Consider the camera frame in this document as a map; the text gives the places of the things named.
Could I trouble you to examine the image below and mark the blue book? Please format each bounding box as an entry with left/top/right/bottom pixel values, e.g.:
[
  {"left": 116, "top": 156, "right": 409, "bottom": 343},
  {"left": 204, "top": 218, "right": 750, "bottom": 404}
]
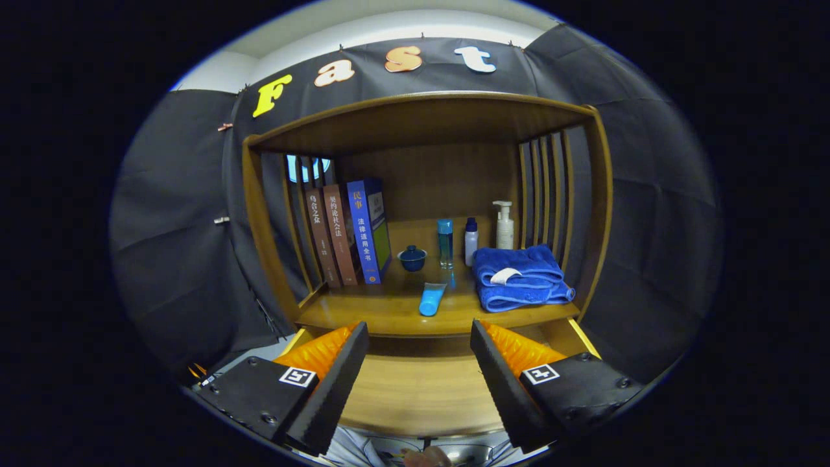
[{"left": 346, "top": 178, "right": 390, "bottom": 285}]

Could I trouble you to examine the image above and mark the white pump bottle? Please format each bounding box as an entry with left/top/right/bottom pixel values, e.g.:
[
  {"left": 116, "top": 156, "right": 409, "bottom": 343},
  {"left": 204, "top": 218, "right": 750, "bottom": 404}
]
[{"left": 492, "top": 200, "right": 515, "bottom": 250}]

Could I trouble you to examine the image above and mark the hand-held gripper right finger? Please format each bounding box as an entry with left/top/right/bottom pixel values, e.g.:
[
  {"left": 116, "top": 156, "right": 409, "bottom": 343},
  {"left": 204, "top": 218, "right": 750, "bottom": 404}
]
[{"left": 471, "top": 319, "right": 644, "bottom": 453}]

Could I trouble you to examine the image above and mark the person's grey clothing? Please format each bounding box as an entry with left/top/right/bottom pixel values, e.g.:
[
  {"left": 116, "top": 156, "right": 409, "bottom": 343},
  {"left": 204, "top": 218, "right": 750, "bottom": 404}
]
[{"left": 324, "top": 425, "right": 390, "bottom": 465}]

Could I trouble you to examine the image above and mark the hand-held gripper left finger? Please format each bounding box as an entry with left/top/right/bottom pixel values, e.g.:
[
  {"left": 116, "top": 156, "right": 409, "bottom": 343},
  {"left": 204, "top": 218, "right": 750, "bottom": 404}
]
[{"left": 198, "top": 321, "right": 370, "bottom": 456}]

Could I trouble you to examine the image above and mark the teal glass bottle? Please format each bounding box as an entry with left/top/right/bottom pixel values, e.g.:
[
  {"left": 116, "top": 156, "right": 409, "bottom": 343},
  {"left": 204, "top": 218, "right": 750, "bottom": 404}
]
[{"left": 436, "top": 219, "right": 454, "bottom": 269}]

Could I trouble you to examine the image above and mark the wooden drawer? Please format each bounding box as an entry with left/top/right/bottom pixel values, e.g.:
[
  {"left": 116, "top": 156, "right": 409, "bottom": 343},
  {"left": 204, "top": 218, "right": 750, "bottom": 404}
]
[{"left": 279, "top": 321, "right": 600, "bottom": 438}]

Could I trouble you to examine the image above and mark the blue lidded teacup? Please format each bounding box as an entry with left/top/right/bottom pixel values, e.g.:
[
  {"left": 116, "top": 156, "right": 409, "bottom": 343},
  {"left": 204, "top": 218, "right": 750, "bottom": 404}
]
[{"left": 397, "top": 245, "right": 427, "bottom": 272}]

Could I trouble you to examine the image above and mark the green book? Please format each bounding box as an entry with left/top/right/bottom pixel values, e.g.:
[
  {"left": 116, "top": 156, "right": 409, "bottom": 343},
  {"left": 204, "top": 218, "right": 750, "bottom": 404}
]
[{"left": 377, "top": 211, "right": 393, "bottom": 276}]

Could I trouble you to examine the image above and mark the blue folded towel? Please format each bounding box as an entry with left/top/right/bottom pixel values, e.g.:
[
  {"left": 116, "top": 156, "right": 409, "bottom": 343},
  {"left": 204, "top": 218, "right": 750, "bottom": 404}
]
[{"left": 471, "top": 245, "right": 576, "bottom": 313}]

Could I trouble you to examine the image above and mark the brown book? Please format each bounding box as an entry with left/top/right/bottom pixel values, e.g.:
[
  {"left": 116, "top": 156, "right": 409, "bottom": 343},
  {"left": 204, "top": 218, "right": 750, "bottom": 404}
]
[
  {"left": 305, "top": 188, "right": 341, "bottom": 288},
  {"left": 322, "top": 184, "right": 361, "bottom": 286}
]

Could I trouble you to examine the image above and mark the black backdrop cloth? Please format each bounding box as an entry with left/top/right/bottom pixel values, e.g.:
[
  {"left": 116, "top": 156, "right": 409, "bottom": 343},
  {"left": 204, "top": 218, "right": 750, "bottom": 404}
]
[{"left": 110, "top": 26, "right": 724, "bottom": 383}]

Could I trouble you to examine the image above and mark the wooden cabinet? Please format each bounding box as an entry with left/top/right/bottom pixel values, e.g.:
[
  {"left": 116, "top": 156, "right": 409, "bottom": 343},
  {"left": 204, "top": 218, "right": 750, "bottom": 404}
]
[{"left": 242, "top": 91, "right": 615, "bottom": 442}]

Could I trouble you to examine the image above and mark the blue tube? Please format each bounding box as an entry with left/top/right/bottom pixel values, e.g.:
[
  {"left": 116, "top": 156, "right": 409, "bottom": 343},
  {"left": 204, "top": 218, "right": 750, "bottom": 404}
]
[{"left": 419, "top": 282, "right": 448, "bottom": 317}]

